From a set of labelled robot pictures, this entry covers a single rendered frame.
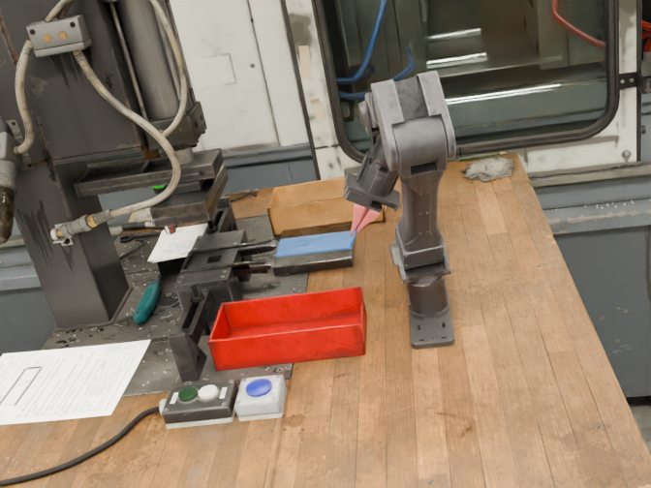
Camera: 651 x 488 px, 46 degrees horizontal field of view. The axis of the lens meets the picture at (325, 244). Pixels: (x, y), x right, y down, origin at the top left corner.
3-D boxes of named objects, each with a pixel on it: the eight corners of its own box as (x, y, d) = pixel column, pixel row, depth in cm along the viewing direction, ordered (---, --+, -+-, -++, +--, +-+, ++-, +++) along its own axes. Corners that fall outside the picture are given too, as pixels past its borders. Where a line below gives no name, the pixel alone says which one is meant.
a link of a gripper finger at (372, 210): (329, 218, 143) (348, 174, 139) (365, 231, 144) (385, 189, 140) (327, 233, 137) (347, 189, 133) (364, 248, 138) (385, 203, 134)
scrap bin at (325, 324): (365, 354, 123) (358, 323, 121) (216, 371, 127) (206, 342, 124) (366, 315, 134) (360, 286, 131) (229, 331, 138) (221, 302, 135)
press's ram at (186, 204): (220, 234, 133) (173, 66, 119) (78, 254, 136) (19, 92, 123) (237, 193, 149) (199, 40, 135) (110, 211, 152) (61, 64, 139)
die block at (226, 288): (237, 318, 141) (228, 283, 138) (186, 324, 142) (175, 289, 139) (254, 265, 159) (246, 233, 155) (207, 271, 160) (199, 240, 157)
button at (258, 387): (271, 402, 114) (268, 391, 113) (246, 405, 114) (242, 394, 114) (275, 385, 117) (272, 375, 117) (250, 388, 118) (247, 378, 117)
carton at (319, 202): (387, 225, 166) (381, 192, 163) (274, 240, 170) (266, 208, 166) (386, 200, 178) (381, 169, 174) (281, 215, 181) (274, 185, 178)
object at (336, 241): (358, 248, 138) (356, 233, 137) (276, 258, 140) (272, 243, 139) (360, 231, 144) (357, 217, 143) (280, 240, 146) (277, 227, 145)
